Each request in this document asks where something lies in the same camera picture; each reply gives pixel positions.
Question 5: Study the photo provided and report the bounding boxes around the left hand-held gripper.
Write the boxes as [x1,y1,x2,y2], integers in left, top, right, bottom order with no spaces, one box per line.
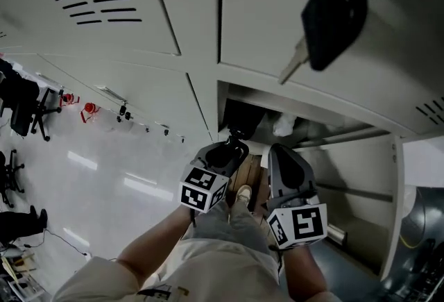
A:
[178,140,250,215]

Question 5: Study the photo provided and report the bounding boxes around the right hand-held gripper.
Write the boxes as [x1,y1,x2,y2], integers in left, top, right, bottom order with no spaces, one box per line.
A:
[266,142,330,251]

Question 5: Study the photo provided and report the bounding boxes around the person's right forearm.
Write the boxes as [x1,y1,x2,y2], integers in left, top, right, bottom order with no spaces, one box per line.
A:
[282,244,330,300]

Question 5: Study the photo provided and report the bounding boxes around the person's left forearm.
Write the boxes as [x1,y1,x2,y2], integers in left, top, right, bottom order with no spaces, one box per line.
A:
[116,205,194,290]

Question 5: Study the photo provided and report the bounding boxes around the person's beige shoe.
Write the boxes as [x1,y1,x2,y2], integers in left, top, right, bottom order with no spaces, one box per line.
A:
[234,184,253,207]

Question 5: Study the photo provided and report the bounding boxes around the white crumpled bag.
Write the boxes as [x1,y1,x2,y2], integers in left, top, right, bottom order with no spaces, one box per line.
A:
[272,112,298,137]

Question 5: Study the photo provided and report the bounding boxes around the person's grey trousers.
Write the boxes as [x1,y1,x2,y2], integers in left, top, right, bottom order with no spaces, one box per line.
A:
[189,199,277,256]

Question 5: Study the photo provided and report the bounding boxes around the black key bunch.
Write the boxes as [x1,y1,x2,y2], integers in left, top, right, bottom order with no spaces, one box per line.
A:
[116,104,135,124]

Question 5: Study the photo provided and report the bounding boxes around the person's white shirt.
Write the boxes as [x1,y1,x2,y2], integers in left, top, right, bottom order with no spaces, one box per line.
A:
[51,237,344,302]

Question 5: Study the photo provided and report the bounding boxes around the red key tag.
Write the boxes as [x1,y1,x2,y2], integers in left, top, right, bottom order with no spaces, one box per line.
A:
[59,92,80,108]
[80,102,101,124]

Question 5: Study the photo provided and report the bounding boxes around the black-headed key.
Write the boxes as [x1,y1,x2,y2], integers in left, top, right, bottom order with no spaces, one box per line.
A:
[277,0,368,85]

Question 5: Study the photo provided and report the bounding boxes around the black office chair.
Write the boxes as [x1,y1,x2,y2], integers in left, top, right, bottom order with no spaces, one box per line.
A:
[0,149,26,208]
[0,57,63,142]

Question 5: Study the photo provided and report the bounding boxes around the cluttered desk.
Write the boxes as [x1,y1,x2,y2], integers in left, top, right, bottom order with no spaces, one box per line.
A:
[0,244,46,302]

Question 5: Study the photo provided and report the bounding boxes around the yellow cable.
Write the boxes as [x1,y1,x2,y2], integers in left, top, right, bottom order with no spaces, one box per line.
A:
[402,224,426,249]

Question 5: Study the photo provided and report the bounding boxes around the black floor cable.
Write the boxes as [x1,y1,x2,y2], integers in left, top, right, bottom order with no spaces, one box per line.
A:
[24,228,89,257]

